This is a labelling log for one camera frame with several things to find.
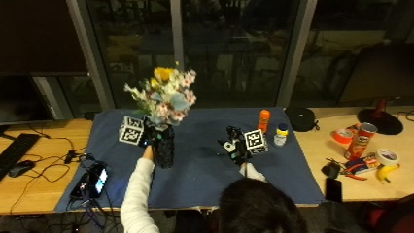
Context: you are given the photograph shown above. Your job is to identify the black keyboard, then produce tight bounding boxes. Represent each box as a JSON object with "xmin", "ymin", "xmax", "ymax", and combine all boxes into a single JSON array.
[{"xmin": 0, "ymin": 132, "xmax": 42, "ymax": 182}]

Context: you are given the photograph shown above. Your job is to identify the white tape roll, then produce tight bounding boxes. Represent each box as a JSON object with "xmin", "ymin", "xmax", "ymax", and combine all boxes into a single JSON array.
[{"xmin": 373, "ymin": 148, "xmax": 400, "ymax": 167}]

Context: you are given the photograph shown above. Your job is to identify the black lamp cable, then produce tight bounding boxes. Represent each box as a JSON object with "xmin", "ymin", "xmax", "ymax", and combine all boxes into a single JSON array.
[{"xmin": 393, "ymin": 109, "xmax": 414, "ymax": 123}]

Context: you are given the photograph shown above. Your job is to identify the black computer monitor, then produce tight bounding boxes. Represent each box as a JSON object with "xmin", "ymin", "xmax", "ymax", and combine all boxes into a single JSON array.
[{"xmin": 0, "ymin": 71, "xmax": 59, "ymax": 126}]

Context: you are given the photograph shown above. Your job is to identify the black textured vase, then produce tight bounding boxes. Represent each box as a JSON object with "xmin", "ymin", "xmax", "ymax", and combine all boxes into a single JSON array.
[{"xmin": 151, "ymin": 123, "xmax": 176, "ymax": 170}]

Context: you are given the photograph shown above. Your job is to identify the red chair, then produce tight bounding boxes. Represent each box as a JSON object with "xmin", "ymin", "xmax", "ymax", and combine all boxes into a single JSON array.
[{"xmin": 355, "ymin": 193, "xmax": 414, "ymax": 233}]

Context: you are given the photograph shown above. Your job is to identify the black cap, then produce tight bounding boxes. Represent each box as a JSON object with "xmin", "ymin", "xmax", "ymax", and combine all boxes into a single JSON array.
[{"xmin": 283, "ymin": 107, "xmax": 320, "ymax": 133}]

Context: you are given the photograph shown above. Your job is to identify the orange tape roll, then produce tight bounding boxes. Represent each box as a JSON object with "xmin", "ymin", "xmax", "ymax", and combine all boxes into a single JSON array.
[{"xmin": 331, "ymin": 128, "xmax": 355, "ymax": 146}]

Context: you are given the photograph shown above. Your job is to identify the black round lamp base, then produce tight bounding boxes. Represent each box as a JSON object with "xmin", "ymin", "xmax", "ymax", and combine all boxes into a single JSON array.
[{"xmin": 355, "ymin": 96, "xmax": 404, "ymax": 136}]

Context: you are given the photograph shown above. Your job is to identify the orange handled pliers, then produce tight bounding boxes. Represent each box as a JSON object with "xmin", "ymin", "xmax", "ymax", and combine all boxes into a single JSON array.
[{"xmin": 340, "ymin": 170, "xmax": 368, "ymax": 182}]

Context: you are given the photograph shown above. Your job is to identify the black recorder box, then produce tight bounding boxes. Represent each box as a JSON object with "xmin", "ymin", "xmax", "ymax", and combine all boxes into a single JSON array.
[{"xmin": 69, "ymin": 172, "xmax": 90, "ymax": 200}]

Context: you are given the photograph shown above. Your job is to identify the right glove white marker cube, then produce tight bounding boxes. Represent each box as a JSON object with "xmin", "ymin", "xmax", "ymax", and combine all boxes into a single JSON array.
[{"xmin": 242, "ymin": 128, "xmax": 270, "ymax": 155}]

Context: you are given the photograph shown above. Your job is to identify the blue table cloth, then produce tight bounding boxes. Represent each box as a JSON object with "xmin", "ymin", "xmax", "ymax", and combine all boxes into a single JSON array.
[{"xmin": 53, "ymin": 107, "xmax": 326, "ymax": 214}]

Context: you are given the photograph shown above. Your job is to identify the person's right hand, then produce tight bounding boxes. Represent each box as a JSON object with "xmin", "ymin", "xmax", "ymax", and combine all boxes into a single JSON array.
[{"xmin": 216, "ymin": 125, "xmax": 252, "ymax": 167}]

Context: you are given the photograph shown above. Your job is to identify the glove white marker cube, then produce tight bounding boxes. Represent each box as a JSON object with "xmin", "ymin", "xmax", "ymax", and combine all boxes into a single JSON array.
[
  {"xmin": 117, "ymin": 116, "xmax": 146, "ymax": 147},
  {"xmin": 242, "ymin": 128, "xmax": 270, "ymax": 155}
]

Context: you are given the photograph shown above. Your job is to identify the small clear bottle blue cap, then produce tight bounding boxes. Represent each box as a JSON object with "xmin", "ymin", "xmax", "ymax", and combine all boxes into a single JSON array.
[{"xmin": 272, "ymin": 122, "xmax": 290, "ymax": 148}]

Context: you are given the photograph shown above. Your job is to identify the black cable adapter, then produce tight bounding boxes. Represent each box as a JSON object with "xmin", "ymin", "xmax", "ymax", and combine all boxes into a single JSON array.
[{"xmin": 63, "ymin": 150, "xmax": 77, "ymax": 165}]

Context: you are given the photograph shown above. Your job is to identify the red chip can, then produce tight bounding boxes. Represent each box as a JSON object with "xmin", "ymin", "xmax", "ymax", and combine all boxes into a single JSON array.
[{"xmin": 343, "ymin": 122, "xmax": 379, "ymax": 161}]

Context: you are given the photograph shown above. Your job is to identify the small black clip device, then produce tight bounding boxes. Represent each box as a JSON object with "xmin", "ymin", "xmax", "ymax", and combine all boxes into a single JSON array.
[{"xmin": 320, "ymin": 158, "xmax": 343, "ymax": 180}]

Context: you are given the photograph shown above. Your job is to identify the black computer mouse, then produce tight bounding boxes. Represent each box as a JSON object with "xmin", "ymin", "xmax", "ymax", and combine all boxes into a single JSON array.
[{"xmin": 7, "ymin": 159, "xmax": 35, "ymax": 179}]

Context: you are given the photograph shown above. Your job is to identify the black mouse cable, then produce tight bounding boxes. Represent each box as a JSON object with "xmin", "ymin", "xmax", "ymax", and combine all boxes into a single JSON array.
[{"xmin": 9, "ymin": 154, "xmax": 71, "ymax": 215}]

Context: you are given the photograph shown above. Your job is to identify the colourful snack packet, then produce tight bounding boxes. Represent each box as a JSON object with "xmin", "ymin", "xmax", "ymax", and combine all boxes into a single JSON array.
[{"xmin": 343, "ymin": 153, "xmax": 383, "ymax": 176}]

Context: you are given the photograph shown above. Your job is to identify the yellow banana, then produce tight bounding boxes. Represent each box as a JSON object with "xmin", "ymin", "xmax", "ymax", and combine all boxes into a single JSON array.
[{"xmin": 375, "ymin": 163, "xmax": 401, "ymax": 184}]

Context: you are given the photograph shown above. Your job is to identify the left glove white marker cube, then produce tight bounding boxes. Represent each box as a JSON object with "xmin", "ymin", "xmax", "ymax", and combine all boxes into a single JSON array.
[{"xmin": 117, "ymin": 116, "xmax": 146, "ymax": 147}]

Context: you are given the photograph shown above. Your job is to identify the phone with lit screen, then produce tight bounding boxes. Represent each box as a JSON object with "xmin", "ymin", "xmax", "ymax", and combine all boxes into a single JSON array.
[{"xmin": 86, "ymin": 163, "xmax": 109, "ymax": 199}]

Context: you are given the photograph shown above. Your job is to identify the person's left hand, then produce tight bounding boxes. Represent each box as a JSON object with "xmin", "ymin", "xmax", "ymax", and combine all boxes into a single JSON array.
[{"xmin": 140, "ymin": 122, "xmax": 163, "ymax": 150}]

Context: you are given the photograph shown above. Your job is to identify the dark monitor back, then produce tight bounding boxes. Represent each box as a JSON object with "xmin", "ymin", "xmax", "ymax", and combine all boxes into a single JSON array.
[{"xmin": 336, "ymin": 42, "xmax": 414, "ymax": 107}]

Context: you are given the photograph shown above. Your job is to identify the black smartphone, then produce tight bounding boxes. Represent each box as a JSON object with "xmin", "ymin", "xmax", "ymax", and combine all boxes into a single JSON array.
[{"xmin": 324, "ymin": 177, "xmax": 344, "ymax": 204}]

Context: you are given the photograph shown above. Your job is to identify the the person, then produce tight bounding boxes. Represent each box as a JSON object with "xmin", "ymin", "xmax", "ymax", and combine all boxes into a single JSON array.
[{"xmin": 215, "ymin": 177, "xmax": 310, "ymax": 233}]

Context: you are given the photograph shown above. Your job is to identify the pastel flower bouquet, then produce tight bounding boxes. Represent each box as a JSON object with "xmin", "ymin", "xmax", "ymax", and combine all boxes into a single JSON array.
[{"xmin": 122, "ymin": 62, "xmax": 199, "ymax": 130}]

